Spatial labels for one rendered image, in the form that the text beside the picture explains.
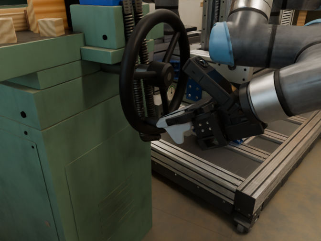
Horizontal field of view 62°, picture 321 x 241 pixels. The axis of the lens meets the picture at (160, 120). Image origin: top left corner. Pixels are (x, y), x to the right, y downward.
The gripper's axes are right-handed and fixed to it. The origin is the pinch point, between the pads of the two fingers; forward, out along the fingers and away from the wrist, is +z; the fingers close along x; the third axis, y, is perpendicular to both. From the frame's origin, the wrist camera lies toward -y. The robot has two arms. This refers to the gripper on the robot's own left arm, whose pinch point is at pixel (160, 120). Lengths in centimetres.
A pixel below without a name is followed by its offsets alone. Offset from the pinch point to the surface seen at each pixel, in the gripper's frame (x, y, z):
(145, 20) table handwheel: 3.2, -19.2, -4.8
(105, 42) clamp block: 4.0, -20.5, 8.0
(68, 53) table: -1.6, -21.7, 14.7
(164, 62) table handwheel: 9.9, -10.6, -0.3
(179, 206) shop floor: 50, 55, 53
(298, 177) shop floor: 107, 79, 11
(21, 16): -1.0, -35.7, 24.5
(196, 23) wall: 332, -53, 133
